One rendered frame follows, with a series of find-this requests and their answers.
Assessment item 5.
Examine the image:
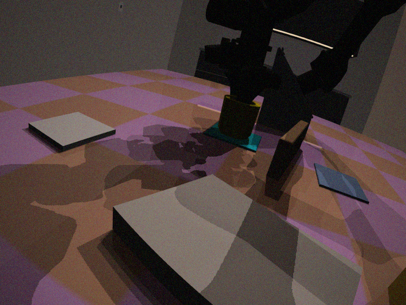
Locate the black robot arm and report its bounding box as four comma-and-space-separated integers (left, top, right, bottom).
205, 0, 406, 97

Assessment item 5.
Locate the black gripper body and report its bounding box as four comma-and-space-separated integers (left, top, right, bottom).
219, 33, 282, 90

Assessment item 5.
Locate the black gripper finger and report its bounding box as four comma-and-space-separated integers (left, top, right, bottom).
224, 72, 241, 96
234, 77, 267, 104

